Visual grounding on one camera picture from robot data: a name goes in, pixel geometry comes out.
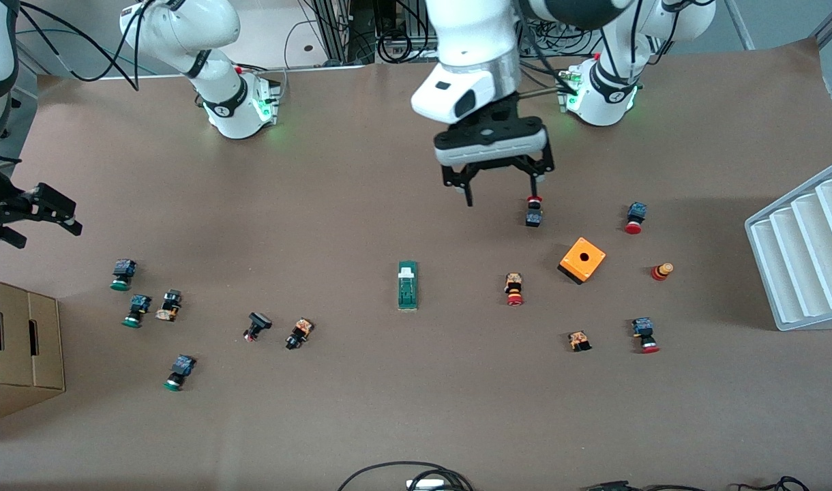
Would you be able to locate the green load switch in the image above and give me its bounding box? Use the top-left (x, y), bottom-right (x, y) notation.
top-left (398, 260), bottom-right (420, 312)

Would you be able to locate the green push button blue block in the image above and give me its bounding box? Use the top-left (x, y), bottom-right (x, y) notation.
top-left (121, 294), bottom-right (153, 329)
top-left (110, 258), bottom-right (138, 292)
top-left (162, 354), bottom-right (197, 392)

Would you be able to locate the brown cardboard box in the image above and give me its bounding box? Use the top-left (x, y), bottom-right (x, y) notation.
top-left (0, 275), bottom-right (66, 427)

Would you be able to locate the black push button orange block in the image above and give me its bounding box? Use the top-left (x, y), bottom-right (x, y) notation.
top-left (155, 289), bottom-right (183, 323)
top-left (285, 317), bottom-right (315, 351)

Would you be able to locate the white platform board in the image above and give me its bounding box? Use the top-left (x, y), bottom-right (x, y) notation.
top-left (72, 0), bottom-right (370, 81)

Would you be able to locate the black square push button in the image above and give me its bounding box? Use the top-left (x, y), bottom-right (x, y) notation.
top-left (243, 312), bottom-right (273, 343)

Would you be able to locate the white ribbed plastic tray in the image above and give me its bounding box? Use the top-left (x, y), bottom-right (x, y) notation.
top-left (744, 162), bottom-right (832, 332)

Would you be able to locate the orange button enclosure box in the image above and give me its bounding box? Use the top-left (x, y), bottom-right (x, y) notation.
top-left (557, 237), bottom-right (607, 286)

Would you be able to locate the aluminium rack with cables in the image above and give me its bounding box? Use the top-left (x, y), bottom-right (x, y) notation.
top-left (310, 0), bottom-right (594, 66)

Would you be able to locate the black looped cable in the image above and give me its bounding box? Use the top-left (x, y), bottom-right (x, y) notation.
top-left (338, 462), bottom-right (473, 491)

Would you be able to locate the black cable with connector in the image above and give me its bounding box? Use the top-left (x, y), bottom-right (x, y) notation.
top-left (581, 481), bottom-right (707, 491)

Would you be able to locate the thin black red cable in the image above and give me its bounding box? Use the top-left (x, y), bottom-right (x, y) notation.
top-left (733, 475), bottom-right (811, 491)

